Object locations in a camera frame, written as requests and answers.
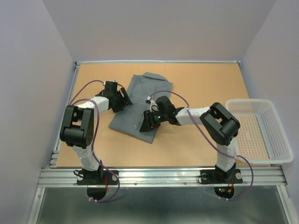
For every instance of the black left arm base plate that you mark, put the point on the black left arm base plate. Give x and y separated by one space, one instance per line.
102 177

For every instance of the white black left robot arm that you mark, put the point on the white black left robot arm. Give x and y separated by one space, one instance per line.
79 127

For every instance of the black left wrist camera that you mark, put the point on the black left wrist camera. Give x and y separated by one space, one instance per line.
111 88

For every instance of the aluminium front frame rail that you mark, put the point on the aluminium front frame rail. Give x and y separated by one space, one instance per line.
158 177

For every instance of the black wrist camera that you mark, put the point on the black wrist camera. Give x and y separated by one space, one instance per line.
111 88
165 106

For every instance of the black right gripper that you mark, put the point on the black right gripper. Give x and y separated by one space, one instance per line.
148 123

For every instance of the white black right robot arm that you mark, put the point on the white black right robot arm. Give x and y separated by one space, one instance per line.
220 124

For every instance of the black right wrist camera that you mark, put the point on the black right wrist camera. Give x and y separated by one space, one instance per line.
165 106

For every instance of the white perforated plastic basket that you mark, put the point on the white perforated plastic basket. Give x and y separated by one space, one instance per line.
261 138

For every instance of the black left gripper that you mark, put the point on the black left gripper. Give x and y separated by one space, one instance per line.
124 101

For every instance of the grey long sleeve shirt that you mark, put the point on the grey long sleeve shirt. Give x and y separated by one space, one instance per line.
130 119

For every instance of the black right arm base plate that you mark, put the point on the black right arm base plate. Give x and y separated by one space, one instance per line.
213 176

